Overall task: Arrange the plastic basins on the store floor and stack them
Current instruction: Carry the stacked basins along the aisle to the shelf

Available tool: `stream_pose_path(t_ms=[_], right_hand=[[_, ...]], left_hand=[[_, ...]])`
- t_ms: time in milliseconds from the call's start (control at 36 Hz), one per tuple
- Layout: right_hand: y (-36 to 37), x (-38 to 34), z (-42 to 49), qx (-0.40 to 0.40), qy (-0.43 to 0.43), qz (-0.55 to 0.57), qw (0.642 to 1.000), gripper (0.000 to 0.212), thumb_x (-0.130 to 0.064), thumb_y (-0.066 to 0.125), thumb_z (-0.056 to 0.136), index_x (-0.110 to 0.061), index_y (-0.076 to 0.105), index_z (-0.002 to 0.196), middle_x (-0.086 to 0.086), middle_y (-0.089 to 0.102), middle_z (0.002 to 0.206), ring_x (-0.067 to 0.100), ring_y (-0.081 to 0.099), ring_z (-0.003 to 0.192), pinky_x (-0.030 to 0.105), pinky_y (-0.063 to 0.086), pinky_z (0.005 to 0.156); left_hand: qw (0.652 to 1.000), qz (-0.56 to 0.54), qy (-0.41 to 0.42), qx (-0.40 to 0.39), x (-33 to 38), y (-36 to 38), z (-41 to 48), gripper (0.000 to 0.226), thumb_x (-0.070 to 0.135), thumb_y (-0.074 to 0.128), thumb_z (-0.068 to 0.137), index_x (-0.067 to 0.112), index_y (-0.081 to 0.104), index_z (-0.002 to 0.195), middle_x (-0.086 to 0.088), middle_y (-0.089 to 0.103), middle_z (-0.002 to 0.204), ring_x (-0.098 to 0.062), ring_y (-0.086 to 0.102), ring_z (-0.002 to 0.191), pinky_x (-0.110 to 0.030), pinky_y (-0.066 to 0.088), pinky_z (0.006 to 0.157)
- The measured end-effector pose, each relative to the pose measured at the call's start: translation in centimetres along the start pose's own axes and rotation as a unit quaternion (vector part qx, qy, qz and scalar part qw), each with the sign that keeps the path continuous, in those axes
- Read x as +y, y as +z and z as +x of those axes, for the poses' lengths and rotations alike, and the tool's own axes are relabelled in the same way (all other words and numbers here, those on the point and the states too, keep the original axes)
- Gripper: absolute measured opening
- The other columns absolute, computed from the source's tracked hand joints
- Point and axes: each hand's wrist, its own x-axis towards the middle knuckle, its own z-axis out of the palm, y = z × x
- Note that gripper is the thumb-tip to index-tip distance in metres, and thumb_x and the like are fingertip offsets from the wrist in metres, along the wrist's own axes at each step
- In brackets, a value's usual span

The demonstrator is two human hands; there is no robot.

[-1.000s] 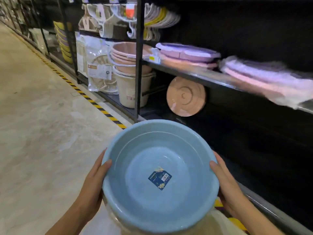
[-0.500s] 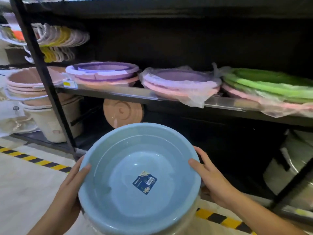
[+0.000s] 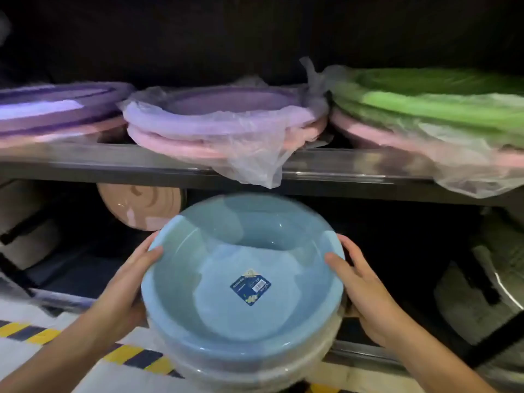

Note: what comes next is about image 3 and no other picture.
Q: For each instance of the metal shelf board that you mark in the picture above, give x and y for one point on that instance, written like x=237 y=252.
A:
x=123 y=161

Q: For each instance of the purple basin in plastic wrap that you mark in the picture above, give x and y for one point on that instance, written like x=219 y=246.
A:
x=221 y=112

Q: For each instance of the person's right hand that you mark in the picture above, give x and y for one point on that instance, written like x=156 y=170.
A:
x=366 y=294

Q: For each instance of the pink basin under green basin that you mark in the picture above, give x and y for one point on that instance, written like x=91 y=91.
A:
x=409 y=145

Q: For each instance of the green basin in plastic wrap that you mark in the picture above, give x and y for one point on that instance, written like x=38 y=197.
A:
x=430 y=102

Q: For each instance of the blue plastic basin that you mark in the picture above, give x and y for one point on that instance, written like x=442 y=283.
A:
x=245 y=282

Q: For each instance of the person's right forearm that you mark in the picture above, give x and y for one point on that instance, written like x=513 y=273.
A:
x=434 y=360

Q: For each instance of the pink basin in plastic wrap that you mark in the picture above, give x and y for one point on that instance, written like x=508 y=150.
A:
x=172 y=147

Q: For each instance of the person's right thumb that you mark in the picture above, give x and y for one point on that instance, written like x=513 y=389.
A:
x=337 y=268

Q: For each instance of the person's left thumb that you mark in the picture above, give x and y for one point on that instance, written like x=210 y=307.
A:
x=144 y=263

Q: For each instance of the person's left forearm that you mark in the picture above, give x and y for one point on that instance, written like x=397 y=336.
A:
x=53 y=356

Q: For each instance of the grey plastic basin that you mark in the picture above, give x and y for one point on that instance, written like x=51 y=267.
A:
x=483 y=290

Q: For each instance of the pink ribbed plastic basin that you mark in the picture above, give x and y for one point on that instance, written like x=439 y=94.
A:
x=141 y=206

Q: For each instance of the person's left hand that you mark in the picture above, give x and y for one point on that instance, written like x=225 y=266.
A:
x=118 y=298

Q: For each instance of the white plastic basin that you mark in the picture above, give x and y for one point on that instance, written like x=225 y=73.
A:
x=254 y=370

